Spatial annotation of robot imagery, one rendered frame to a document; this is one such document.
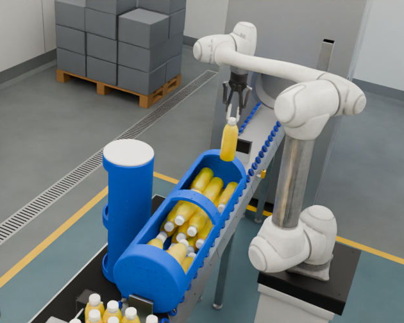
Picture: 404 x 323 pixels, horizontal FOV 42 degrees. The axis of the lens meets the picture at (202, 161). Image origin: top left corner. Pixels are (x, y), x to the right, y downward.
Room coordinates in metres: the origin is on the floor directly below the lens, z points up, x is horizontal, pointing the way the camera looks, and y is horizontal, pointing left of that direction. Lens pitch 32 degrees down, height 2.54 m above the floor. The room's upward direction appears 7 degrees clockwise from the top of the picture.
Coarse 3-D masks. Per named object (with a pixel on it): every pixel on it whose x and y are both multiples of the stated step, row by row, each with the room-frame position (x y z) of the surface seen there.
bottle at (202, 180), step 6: (204, 168) 2.21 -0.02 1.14; (198, 174) 2.15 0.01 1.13; (204, 174) 2.14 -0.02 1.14; (210, 174) 2.17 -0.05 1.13; (198, 180) 2.09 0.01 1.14; (204, 180) 2.10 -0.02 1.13; (210, 180) 2.16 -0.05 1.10; (192, 186) 2.05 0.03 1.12; (198, 186) 2.05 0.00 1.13; (204, 186) 2.07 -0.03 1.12
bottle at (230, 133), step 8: (224, 128) 2.11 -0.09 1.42; (232, 128) 2.10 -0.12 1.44; (224, 136) 2.10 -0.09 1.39; (232, 136) 2.09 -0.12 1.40; (224, 144) 2.09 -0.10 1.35; (232, 144) 2.09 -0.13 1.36; (224, 152) 2.09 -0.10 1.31; (232, 152) 2.09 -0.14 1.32; (224, 160) 2.09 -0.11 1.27; (232, 160) 2.10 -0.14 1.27
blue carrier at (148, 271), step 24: (192, 168) 2.09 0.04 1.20; (216, 168) 2.24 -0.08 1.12; (240, 168) 2.17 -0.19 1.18; (192, 192) 1.85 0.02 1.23; (240, 192) 2.11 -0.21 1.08; (216, 216) 1.79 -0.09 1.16; (144, 240) 1.70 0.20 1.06; (168, 240) 1.81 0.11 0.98; (120, 264) 1.44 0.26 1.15; (144, 264) 1.42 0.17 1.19; (168, 264) 1.41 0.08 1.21; (192, 264) 1.50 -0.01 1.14; (120, 288) 1.44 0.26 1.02; (144, 288) 1.41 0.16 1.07; (168, 288) 1.38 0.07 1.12
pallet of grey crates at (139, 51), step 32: (64, 0) 5.51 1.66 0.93; (96, 0) 5.29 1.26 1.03; (128, 0) 5.40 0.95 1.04; (160, 0) 5.47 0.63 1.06; (64, 32) 5.44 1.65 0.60; (96, 32) 5.28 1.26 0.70; (128, 32) 5.15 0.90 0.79; (160, 32) 5.24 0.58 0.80; (64, 64) 5.44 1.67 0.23; (96, 64) 5.29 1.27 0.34; (128, 64) 5.15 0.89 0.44; (160, 64) 5.29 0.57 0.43; (160, 96) 5.35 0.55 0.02
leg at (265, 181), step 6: (270, 162) 3.28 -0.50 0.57; (270, 168) 3.28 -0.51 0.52; (270, 174) 3.29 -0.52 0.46; (264, 180) 3.28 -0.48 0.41; (264, 186) 3.28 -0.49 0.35; (264, 192) 3.28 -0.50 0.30; (264, 198) 3.28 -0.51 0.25; (258, 204) 3.29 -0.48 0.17; (264, 204) 3.31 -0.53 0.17; (258, 210) 3.28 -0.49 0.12; (258, 216) 3.28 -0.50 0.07; (258, 222) 3.28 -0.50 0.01
